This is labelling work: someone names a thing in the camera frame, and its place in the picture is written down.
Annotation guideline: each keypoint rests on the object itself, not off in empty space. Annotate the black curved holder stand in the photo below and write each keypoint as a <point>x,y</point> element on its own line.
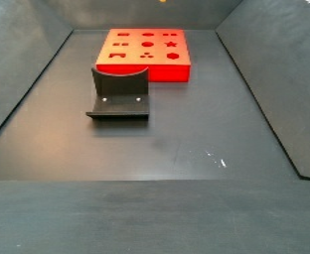
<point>121,94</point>

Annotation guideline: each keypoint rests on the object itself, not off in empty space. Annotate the red shape-sorting block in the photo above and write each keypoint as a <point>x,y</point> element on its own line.
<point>156,49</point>

